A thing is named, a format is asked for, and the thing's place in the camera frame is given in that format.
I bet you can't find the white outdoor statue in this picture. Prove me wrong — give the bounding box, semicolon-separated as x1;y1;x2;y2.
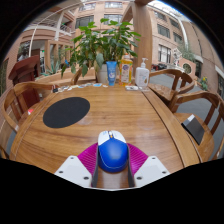
171;48;183;68

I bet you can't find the blue and white computer mouse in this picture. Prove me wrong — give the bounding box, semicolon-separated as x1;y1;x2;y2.
96;129;130;174

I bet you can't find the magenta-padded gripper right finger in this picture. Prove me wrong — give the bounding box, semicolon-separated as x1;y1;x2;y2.
127;143;171;189

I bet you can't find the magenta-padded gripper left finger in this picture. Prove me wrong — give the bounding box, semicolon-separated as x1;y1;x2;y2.
54;142;100;189

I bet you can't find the dark red wooden pedestal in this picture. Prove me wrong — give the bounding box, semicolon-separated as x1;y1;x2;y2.
8;54;42;111

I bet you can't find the green plant in white pot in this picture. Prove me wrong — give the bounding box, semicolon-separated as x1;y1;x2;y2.
60;18;142;84

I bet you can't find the white pump bottle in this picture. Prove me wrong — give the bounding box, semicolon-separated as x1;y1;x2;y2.
134;57;150;90

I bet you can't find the small white packet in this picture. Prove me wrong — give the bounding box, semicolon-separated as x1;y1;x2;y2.
124;85;139;92

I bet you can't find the black flat box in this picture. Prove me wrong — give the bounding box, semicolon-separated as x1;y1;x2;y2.
180;114;206;146

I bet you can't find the spiky agave plant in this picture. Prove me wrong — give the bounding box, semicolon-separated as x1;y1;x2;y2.
43;59;63;77

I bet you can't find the yellow flowering plant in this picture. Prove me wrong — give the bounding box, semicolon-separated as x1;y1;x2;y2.
198;76;209;92

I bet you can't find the blue tube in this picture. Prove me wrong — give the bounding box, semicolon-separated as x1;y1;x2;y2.
105;60;118;87

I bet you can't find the black round mouse pad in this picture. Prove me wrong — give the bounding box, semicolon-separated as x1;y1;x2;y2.
42;96;91;129

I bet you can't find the wooden armchair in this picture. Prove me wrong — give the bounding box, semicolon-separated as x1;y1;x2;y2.
0;81;64;159
146;68;196;104
69;66;98;86
168;90;224;161

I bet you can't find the yellow liquid bottle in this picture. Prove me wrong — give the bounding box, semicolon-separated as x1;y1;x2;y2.
119;53;134;88

